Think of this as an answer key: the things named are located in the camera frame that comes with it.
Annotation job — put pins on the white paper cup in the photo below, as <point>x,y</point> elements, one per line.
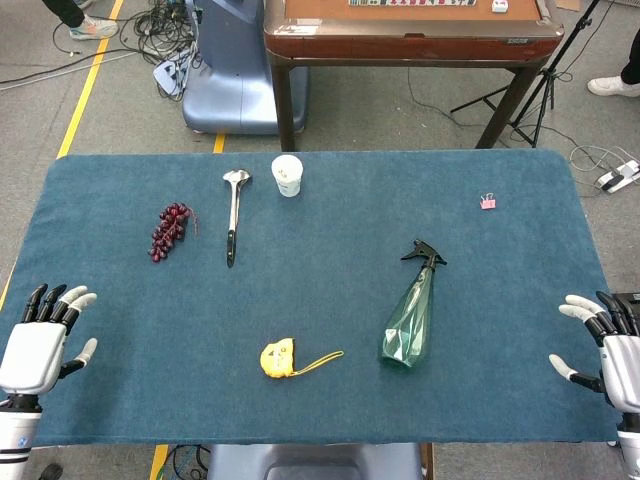
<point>288,177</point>

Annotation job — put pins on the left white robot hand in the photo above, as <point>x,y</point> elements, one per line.
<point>32,350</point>

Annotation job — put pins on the black tripod stand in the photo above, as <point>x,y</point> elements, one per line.
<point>547,80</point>

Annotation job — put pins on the grey robot torso base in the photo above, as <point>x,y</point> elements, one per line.
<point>310,460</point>

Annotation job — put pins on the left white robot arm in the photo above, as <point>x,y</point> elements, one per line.
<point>15,435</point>

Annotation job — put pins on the white power strip many plugs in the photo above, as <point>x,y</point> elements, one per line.
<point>170,72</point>

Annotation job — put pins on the plain white shoe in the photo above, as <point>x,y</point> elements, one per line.
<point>612,86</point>

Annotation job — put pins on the white power strip black plugs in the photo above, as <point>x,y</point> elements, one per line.
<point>620,176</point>

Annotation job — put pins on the pink binder clip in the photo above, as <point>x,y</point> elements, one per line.
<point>488,203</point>

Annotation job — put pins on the single white mahjong tile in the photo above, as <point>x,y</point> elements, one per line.
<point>500,6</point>

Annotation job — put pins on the black trouser leg white shoe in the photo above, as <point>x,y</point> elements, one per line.
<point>632,67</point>

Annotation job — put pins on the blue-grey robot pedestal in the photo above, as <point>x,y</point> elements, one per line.
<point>235,85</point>

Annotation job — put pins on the red grape bunch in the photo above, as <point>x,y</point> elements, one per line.
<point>167,232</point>

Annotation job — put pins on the blue table cloth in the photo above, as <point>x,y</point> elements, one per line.
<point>320,300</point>

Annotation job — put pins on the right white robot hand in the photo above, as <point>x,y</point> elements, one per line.
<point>622,365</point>

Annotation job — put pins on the yellow tape measure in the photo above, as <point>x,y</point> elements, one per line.
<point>276,360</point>

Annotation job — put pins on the brown mahjong table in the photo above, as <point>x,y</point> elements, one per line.
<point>410,42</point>

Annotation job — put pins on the face-up mahjong tile row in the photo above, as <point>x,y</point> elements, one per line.
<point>410,2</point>

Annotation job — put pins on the green spray bottle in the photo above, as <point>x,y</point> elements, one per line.
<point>410,320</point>

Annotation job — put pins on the white orange sneaker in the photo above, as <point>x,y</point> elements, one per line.
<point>95,29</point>

